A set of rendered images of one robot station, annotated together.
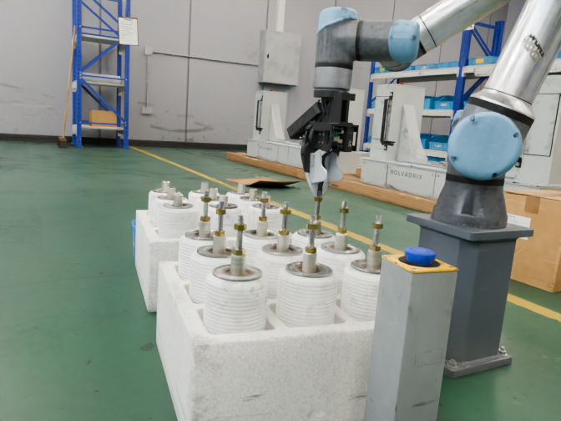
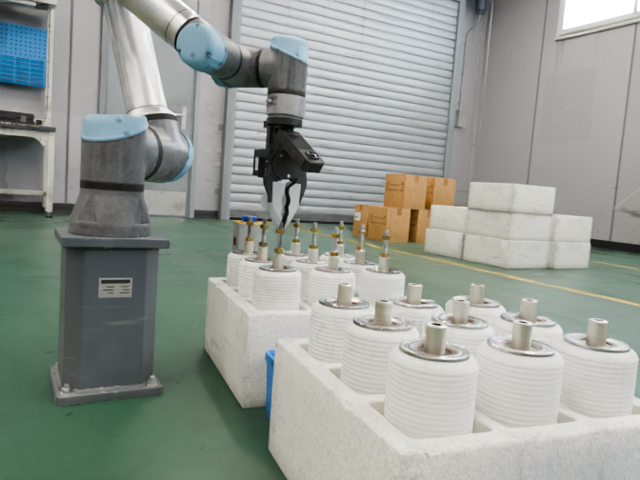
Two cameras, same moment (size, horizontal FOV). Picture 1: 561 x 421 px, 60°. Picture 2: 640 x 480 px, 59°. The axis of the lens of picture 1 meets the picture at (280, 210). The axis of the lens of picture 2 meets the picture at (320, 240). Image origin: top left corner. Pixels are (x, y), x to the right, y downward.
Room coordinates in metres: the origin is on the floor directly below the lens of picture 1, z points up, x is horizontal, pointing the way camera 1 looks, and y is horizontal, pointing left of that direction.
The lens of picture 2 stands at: (2.12, -0.01, 0.42)
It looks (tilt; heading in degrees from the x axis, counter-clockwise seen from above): 5 degrees down; 179
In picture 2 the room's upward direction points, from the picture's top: 4 degrees clockwise
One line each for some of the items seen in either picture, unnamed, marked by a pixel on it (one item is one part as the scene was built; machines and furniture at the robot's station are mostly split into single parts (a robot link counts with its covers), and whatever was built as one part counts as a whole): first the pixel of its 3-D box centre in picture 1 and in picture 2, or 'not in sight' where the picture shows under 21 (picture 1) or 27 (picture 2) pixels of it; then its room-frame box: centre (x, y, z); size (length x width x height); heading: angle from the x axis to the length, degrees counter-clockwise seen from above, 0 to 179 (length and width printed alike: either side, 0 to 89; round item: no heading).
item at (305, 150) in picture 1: (311, 150); (294, 181); (1.00, -0.06, 0.43); 0.05 x 0.02 x 0.09; 126
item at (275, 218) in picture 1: (263, 239); (339, 364); (1.31, 0.04, 0.16); 0.10 x 0.10 x 0.18
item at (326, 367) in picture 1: (275, 333); (307, 331); (0.86, -0.01, 0.09); 0.39 x 0.39 x 0.18; 22
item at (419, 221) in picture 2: not in sight; (417, 225); (-3.05, 0.95, 0.15); 0.30 x 0.24 x 0.30; 29
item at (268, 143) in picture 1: (305, 126); not in sight; (4.95, -0.19, 0.45); 1.61 x 0.57 x 0.74; 28
